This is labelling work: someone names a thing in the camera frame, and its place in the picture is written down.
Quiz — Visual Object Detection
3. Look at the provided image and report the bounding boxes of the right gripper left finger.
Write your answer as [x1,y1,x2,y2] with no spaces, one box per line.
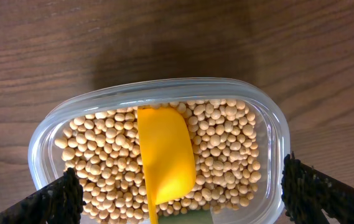
[0,168,86,224]

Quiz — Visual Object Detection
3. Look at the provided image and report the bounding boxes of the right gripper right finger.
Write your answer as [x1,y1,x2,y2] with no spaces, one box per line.
[281,153,354,224]

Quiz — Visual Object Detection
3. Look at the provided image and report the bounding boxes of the yellow measuring scoop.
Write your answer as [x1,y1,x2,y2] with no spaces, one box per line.
[137,108,196,223]

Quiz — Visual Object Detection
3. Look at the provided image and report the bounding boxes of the soybeans in container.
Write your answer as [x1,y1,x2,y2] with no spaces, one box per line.
[54,99,261,223]

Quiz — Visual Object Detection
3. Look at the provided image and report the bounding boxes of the clear plastic container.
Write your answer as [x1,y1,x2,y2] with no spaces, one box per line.
[27,77,291,224]

